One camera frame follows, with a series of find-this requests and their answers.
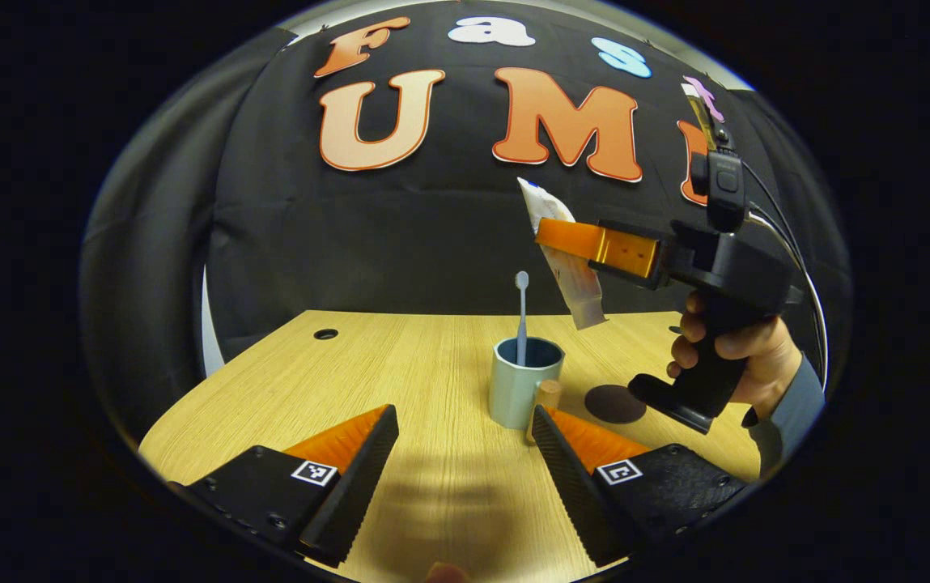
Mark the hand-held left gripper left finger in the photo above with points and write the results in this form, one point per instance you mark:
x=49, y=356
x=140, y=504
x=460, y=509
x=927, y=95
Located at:
x=359, y=486

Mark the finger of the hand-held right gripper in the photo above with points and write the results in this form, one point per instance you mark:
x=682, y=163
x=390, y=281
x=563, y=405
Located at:
x=594, y=239

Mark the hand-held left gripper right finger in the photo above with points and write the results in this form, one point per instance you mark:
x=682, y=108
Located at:
x=570, y=486

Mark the white toothpaste tube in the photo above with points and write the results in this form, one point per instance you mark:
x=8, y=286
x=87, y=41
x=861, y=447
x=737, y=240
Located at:
x=582, y=291

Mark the dark brown round coaster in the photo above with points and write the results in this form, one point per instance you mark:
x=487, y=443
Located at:
x=610, y=405

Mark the white toothbrush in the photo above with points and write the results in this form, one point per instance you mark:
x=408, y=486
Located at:
x=522, y=324

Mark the wooden desktop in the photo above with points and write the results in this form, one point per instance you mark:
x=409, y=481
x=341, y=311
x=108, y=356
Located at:
x=416, y=380

